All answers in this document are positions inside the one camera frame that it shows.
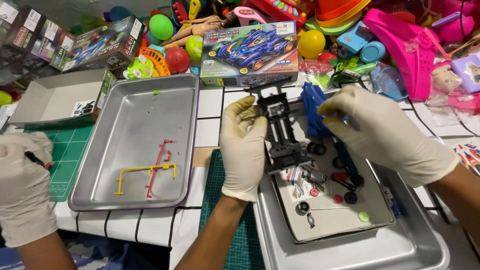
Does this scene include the person's left hand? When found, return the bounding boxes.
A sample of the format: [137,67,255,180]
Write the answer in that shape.
[219,95,269,203]

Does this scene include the black rubber tyres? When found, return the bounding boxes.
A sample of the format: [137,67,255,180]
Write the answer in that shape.
[307,141,327,157]

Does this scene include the plain metal tray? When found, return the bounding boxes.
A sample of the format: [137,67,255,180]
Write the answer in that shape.
[253,89,451,270]

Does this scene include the yellow plastic sprue frame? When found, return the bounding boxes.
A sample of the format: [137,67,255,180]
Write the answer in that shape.
[114,163,177,196]

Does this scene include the yellow plastic ball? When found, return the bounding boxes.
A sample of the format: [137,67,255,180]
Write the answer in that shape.
[298,29,326,59]

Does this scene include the black toy car chassis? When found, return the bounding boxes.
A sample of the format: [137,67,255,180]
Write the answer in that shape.
[244,80,316,175]

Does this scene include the small silver electric motor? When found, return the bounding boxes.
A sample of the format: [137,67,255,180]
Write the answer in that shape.
[301,168,328,185]

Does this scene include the dark toy car box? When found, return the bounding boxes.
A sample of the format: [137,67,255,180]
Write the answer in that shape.
[60,15,147,73]

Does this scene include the stack of dark toy boxes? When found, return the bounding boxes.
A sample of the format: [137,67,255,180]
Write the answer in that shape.
[0,0,76,86]

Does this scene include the large pink plastic toy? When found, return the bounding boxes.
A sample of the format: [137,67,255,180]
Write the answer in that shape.
[362,8,440,102]

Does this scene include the green cutting mat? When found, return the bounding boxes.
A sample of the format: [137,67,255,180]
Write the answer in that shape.
[23,124,95,203]
[198,149,266,270]

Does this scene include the open grey cardboard box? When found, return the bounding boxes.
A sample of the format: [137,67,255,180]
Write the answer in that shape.
[8,69,118,129]

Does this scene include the colourful sticker sheet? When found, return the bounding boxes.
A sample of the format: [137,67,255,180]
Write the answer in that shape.
[286,165,331,202]

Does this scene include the red plastic ball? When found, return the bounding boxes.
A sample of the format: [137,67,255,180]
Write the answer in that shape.
[165,46,191,74]

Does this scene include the plastic doll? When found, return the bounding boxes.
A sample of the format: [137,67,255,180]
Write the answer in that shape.
[160,15,226,48]

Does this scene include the blue toy car body shell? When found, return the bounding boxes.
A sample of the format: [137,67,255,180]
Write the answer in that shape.
[300,82,350,140]

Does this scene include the person's right hand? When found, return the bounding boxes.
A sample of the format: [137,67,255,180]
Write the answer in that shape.
[317,85,461,188]

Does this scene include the blue toy car box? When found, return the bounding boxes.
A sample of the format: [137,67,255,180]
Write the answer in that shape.
[199,21,300,88]

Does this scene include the purple toy box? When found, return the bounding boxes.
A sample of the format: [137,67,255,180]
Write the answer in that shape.
[449,54,480,95]

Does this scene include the dark blue plastic part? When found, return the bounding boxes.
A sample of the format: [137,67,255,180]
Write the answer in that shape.
[333,139,361,181]

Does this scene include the heap of colourful plastic toys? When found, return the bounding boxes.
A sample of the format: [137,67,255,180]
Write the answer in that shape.
[67,0,480,124]

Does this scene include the metal tray with purple rim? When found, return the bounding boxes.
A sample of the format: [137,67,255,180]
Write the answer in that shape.
[68,73,200,212]

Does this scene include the colourful printed paper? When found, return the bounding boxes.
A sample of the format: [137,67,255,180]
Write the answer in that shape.
[451,141,480,178]

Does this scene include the grey cardboard box bottom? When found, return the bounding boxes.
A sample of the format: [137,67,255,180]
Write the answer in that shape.
[272,138,397,244]

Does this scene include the red and black plastic part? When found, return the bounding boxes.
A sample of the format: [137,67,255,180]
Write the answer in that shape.
[329,171,355,191]

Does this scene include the red plastic sprue frame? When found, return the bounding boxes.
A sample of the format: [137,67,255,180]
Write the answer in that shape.
[145,139,173,199]

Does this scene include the small sticker sheet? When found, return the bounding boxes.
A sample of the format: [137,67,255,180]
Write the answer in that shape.
[71,99,97,118]

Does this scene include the green pig toy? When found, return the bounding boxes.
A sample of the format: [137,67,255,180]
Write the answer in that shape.
[123,55,154,81]

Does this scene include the yellow-green plastic ball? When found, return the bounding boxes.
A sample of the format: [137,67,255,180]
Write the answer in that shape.
[185,34,204,63]

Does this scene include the orange toy wheel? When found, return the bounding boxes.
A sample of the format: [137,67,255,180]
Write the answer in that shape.
[138,46,172,78]

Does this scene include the green plastic egg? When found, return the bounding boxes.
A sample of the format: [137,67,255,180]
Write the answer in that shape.
[149,14,175,41]

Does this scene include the blue translucent plastic bowl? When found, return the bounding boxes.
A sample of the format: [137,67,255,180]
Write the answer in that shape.
[369,63,409,102]

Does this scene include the white black-lined tablecloth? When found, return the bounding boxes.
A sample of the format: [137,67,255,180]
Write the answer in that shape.
[52,84,480,270]

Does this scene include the black tool with red tip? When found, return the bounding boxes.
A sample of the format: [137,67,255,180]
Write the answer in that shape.
[24,150,53,170]

